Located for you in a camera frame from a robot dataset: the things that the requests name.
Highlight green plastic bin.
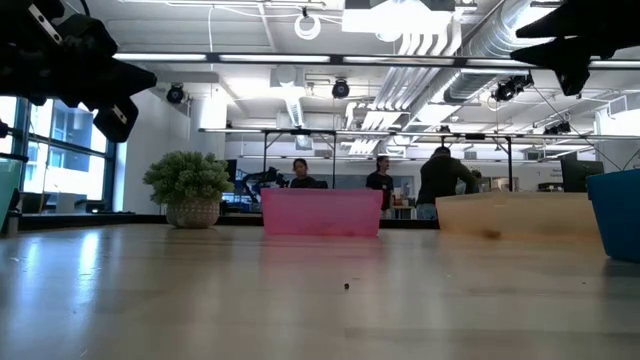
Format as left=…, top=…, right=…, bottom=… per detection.
left=0, top=157, right=24, bottom=232

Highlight black background frame rig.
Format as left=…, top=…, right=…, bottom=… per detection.
left=261, top=128, right=338, bottom=190

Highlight black ceiling camera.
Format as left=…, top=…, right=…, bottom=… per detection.
left=331, top=77, right=352, bottom=101
left=165, top=82, right=187, bottom=106

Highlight long ceiling light strip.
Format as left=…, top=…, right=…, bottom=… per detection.
left=112, top=49, right=640, bottom=70

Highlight black table frame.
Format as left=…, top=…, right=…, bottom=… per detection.
left=17, top=212, right=441, bottom=232

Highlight black ceiling track lights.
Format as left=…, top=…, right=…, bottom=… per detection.
left=491, top=72, right=535, bottom=104

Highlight orange plastic bin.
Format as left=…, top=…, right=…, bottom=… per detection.
left=434, top=191, right=604, bottom=241

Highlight potted green plant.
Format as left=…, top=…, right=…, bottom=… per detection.
left=142, top=150, right=236, bottom=230

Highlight pink plastic bin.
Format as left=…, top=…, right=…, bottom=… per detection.
left=260, top=187, right=385, bottom=238

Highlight blue plastic bin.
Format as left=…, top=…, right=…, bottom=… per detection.
left=585, top=168, right=640, bottom=264

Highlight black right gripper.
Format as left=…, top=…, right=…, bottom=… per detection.
left=509, top=0, right=640, bottom=98

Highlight white cable coil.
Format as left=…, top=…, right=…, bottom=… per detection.
left=293, top=13, right=323, bottom=42

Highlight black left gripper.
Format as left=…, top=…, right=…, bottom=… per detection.
left=0, top=0, right=158, bottom=144

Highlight silver ventilation duct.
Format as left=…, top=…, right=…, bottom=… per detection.
left=442, top=0, right=584, bottom=104

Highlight black monitor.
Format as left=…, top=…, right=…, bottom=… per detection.
left=559, top=158, right=606, bottom=194

